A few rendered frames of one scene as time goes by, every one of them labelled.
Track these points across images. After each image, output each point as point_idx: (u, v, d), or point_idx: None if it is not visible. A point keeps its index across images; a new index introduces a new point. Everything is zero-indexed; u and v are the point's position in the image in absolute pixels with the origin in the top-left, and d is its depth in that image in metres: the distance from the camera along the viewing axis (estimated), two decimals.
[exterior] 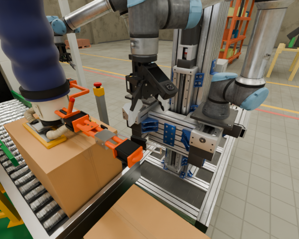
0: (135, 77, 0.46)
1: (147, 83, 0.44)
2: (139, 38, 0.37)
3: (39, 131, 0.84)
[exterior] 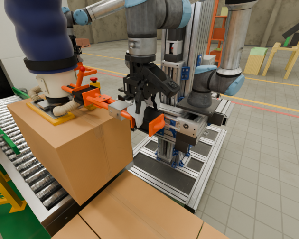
0: (134, 78, 0.45)
1: (148, 83, 0.44)
2: (140, 38, 0.37)
3: (45, 108, 0.78)
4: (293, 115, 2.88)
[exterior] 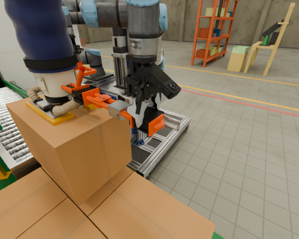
0: (135, 78, 0.45)
1: (148, 84, 0.43)
2: (142, 39, 0.37)
3: (44, 108, 0.77)
4: (259, 106, 3.17)
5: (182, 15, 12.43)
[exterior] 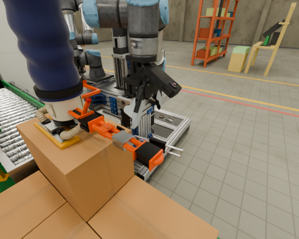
0: (135, 78, 0.45)
1: (149, 83, 0.43)
2: (143, 38, 0.37)
3: (52, 131, 0.83)
4: (260, 107, 3.14)
5: (182, 15, 12.41)
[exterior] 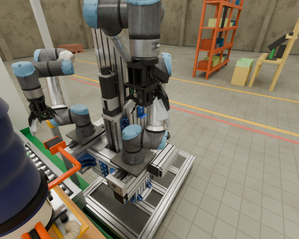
0: (148, 84, 0.41)
1: (155, 81, 0.45)
2: (160, 38, 0.37)
3: None
4: (269, 134, 2.90)
5: (182, 20, 12.17)
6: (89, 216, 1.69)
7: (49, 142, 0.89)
